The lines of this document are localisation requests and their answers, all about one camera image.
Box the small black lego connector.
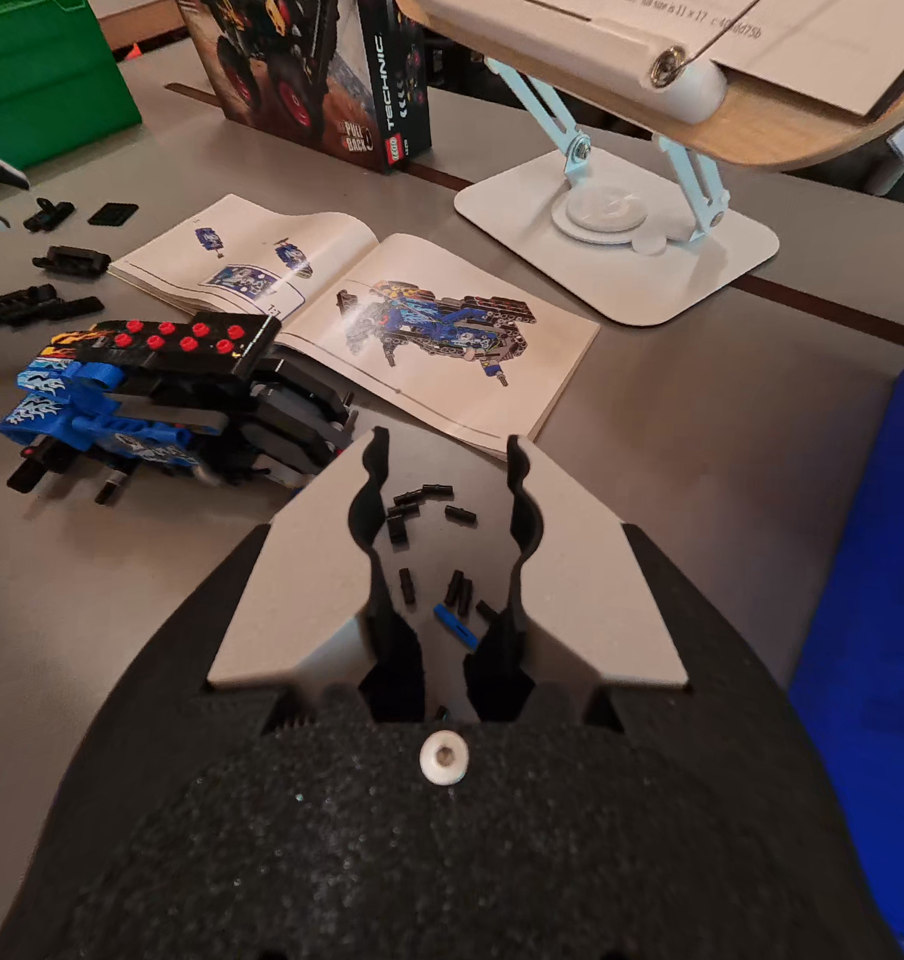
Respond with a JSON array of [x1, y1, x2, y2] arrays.
[[23, 198, 76, 232]]

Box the blue black lego truck model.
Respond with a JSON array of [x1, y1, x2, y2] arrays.
[[0, 313, 359, 505]]

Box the black lego panel piece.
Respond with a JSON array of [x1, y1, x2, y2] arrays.
[[32, 246, 112, 279]]

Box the green plastic bin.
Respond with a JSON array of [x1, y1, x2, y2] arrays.
[[0, 0, 143, 189]]

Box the blue fabric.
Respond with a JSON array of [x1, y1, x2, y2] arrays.
[[789, 352, 904, 960]]

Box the scatter of black lego pins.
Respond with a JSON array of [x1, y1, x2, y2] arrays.
[[384, 483, 501, 624]]

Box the lego set cardboard box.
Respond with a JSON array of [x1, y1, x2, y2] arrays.
[[176, 0, 432, 175]]

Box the blue lego axle pin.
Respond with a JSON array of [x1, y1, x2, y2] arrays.
[[433, 603, 481, 650]]

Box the lego instruction booklet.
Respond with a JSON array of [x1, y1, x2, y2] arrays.
[[109, 193, 601, 460]]

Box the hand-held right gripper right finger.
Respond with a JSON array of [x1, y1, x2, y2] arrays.
[[463, 433, 690, 723]]

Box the white book stand wooden board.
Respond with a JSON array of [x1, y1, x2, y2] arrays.
[[395, 0, 904, 328]]

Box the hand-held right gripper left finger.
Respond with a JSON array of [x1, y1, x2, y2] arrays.
[[206, 426, 426, 723]]

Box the white paper sheets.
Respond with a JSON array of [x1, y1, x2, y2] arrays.
[[587, 0, 904, 117]]

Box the black lego beam assembly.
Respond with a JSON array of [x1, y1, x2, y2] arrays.
[[0, 283, 106, 331]]

